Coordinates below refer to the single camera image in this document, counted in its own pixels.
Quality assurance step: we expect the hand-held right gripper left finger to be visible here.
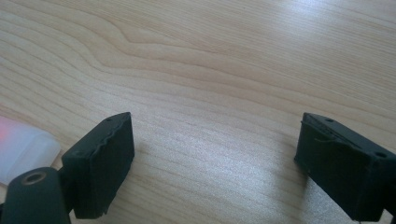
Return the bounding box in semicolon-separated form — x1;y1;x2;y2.
59;111;135;219

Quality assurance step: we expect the orange highlighter pen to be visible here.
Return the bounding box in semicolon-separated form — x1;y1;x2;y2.
0;115;62;187

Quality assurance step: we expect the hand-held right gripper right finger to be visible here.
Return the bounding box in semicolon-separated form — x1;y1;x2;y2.
293;112;396;222

